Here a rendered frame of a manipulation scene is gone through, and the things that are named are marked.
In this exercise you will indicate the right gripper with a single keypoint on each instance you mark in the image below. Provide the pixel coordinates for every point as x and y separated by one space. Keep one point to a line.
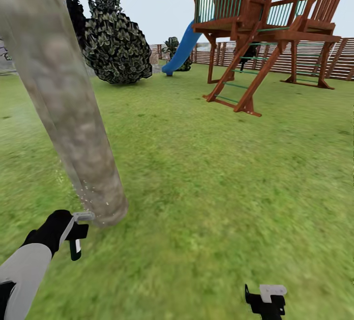
276 306

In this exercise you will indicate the pesticide atomizer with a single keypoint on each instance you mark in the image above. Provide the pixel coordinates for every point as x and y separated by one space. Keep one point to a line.
75 249

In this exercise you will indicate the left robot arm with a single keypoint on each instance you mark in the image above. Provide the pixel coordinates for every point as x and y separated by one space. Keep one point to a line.
22 273

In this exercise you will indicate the garden chair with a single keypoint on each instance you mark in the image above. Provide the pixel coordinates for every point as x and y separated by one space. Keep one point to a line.
154 59

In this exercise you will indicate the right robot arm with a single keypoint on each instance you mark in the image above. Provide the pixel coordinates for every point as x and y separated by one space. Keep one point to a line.
269 303

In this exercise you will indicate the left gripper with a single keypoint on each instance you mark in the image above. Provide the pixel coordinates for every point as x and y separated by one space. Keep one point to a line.
80 232

